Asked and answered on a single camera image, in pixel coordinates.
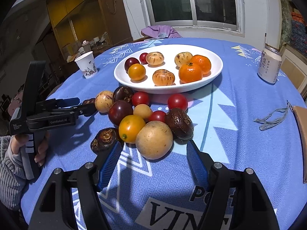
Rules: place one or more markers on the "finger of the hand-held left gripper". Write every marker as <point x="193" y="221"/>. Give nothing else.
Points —
<point x="82" y="111"/>
<point x="60" y="102"/>

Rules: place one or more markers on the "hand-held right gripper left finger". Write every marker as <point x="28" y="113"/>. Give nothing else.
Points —
<point x="109" y="167"/>

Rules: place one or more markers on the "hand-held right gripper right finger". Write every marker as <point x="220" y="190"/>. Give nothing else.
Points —
<point x="199" y="165"/>

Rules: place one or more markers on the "dark purple passion fruit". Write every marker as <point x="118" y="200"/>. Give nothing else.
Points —
<point x="179" y="123"/>
<point x="123" y="94"/>
<point x="89" y="101"/>
<point x="104" y="139"/>

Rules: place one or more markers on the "beige striped pepino melon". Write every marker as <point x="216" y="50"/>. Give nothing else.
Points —
<point x="155" y="58"/>
<point x="103" y="101"/>

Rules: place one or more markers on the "dark red plum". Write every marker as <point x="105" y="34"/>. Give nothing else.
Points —
<point x="130" y="62"/>
<point x="120" y="111"/>

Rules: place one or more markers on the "yellow orange tomato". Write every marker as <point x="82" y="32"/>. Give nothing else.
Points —
<point x="131" y="128"/>

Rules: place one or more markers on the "large plain beige melon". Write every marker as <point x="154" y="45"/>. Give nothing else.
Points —
<point x="154" y="140"/>

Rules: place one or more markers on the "red cherry tomato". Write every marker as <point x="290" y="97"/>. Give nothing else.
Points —
<point x="157" y="116"/>
<point x="177" y="101"/>
<point x="143" y="57"/>
<point x="140" y="98"/>

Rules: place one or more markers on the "small pale yellow tomato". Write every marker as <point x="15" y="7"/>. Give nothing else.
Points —
<point x="142" y="110"/>

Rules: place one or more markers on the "small orange tomato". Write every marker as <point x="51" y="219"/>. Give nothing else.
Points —
<point x="136" y="72"/>

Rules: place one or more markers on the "white plate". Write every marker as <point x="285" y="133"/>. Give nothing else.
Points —
<point x="168" y="86"/>

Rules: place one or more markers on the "orange striped pepino melon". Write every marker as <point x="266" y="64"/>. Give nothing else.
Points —
<point x="163" y="77"/>

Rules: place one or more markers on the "orange mandarin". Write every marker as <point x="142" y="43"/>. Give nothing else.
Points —
<point x="190" y="73"/>
<point x="203" y="62"/>

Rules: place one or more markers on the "beige brown-spotted pepino melon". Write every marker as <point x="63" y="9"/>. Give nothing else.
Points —
<point x="182" y="58"/>

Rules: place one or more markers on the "person's left hand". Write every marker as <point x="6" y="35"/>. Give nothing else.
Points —
<point x="42" y="148"/>

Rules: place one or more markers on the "white paper cup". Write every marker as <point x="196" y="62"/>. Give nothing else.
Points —
<point x="86" y="64"/>

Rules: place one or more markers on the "crumpled paper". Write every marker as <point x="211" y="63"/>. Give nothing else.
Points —
<point x="72" y="57"/>

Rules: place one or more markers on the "wooden chair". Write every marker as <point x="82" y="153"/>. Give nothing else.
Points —
<point x="140" y="39"/>

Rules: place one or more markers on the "wooden glass cabinet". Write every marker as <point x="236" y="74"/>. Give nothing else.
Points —
<point x="120" y="16"/>

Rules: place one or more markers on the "purple jacket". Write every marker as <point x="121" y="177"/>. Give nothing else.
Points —
<point x="160" y="31"/>

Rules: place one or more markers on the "white drink can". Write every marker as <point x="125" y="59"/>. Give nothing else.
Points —
<point x="268" y="67"/>

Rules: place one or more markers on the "sliding window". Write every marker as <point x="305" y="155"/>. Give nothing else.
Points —
<point x="191" y="2"/>

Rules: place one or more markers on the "stack of blue patterned boxes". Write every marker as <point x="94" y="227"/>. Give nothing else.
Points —
<point x="298" y="32"/>

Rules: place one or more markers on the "white board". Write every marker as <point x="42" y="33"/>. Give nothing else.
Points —
<point x="273" y="14"/>

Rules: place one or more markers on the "stack of red patterned boxes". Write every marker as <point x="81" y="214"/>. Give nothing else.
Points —
<point x="298" y="16"/>

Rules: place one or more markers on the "light wooden picture frame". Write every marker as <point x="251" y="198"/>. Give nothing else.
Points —
<point x="293" y="73"/>

